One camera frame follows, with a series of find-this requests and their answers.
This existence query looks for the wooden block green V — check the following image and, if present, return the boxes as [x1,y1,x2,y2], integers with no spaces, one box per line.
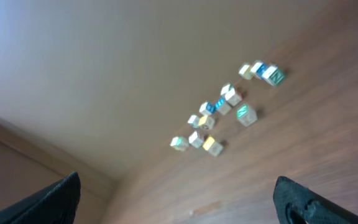
[170,136,189,151]

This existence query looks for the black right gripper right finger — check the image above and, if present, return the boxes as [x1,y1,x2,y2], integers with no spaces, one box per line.
[273,176,358,224]

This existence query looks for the yellow top block red M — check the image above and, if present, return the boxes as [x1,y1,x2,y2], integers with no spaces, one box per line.
[198,115,216,131]

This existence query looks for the wooden block green side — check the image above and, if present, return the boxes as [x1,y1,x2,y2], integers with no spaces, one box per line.
[262,65,285,86]

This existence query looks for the wooden block drawing top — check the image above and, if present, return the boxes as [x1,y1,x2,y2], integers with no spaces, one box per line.
[188,131,204,149]

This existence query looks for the wooden block yellow side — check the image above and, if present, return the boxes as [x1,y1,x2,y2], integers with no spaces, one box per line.
[238,63,254,80]

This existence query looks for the wooden block yellow K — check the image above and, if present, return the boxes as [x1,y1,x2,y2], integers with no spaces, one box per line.
[202,136,224,157]

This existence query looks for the wooden block green Z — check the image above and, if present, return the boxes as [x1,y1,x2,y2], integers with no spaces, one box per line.
[236,103,257,127]

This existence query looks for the wooden block blue side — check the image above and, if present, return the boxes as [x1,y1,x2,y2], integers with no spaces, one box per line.
[250,60,269,79]

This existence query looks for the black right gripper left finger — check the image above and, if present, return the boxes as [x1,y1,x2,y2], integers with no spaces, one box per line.
[0,172,81,224]

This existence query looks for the plain wooden picture block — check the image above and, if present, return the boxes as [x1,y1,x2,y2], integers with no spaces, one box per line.
[221,83,243,106]

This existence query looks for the wooden block teal side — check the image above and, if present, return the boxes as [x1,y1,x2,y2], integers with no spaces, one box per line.
[187,114,200,129]

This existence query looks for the wooden block blue H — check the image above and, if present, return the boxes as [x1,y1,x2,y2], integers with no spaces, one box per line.
[214,97,232,115]

